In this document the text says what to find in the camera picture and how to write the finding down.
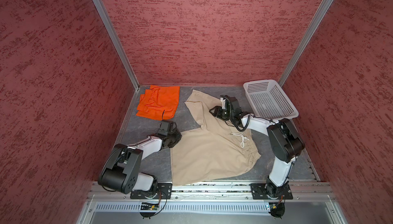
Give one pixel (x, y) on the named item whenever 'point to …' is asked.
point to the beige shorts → (214, 151)
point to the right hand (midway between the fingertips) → (210, 114)
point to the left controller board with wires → (151, 206)
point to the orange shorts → (157, 99)
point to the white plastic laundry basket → (267, 99)
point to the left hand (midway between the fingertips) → (182, 138)
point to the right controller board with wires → (278, 209)
